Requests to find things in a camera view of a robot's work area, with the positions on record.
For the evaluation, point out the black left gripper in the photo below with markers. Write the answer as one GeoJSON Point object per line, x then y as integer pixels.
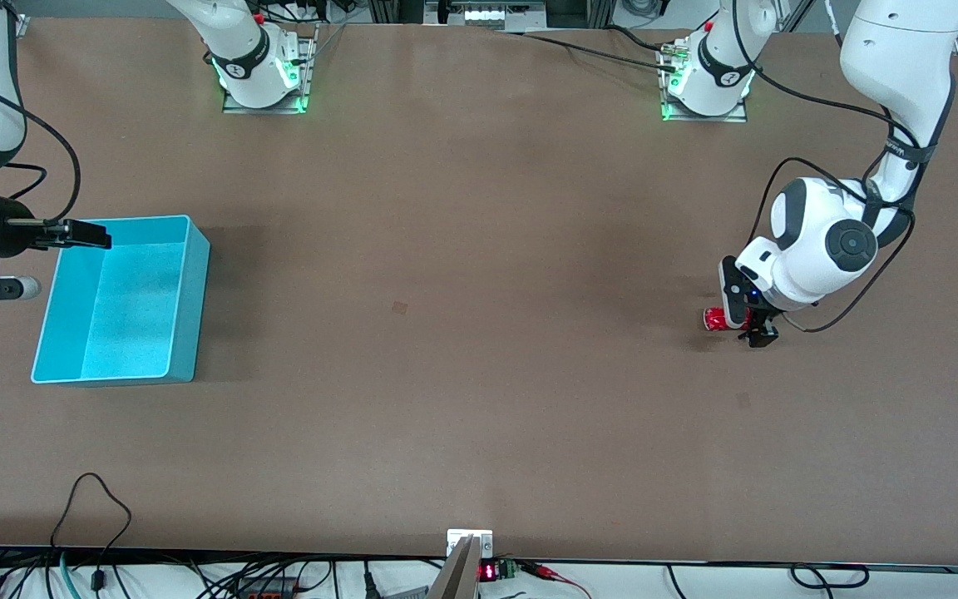
{"type": "Point", "coordinates": [760, 334]}

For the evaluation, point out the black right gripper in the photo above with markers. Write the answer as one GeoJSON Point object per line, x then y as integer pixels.
{"type": "Point", "coordinates": [12, 234]}

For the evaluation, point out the red beetle toy car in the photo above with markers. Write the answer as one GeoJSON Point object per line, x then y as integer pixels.
{"type": "Point", "coordinates": [716, 319]}

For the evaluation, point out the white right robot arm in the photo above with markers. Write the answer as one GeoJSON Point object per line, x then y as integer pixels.
{"type": "Point", "coordinates": [246, 50]}

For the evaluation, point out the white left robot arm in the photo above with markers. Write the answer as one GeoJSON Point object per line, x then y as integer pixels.
{"type": "Point", "coordinates": [895, 50]}

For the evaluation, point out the blue plastic box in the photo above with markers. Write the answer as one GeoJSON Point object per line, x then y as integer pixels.
{"type": "Point", "coordinates": [130, 316]}

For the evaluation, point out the red clip lead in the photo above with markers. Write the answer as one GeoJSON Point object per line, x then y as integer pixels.
{"type": "Point", "coordinates": [550, 574]}

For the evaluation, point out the red LED display module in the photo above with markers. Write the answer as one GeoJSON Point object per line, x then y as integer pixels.
{"type": "Point", "coordinates": [497, 571]}

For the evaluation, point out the grey metal bar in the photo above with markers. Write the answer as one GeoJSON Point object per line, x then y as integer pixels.
{"type": "Point", "coordinates": [456, 574]}

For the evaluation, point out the orange power strip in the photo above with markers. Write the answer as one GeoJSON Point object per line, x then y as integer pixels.
{"type": "Point", "coordinates": [267, 586]}

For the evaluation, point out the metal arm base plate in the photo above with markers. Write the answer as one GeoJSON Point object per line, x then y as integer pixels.
{"type": "Point", "coordinates": [733, 118]}
{"type": "Point", "coordinates": [234, 106]}

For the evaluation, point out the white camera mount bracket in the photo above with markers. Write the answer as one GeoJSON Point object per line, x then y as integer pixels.
{"type": "Point", "coordinates": [483, 541]}

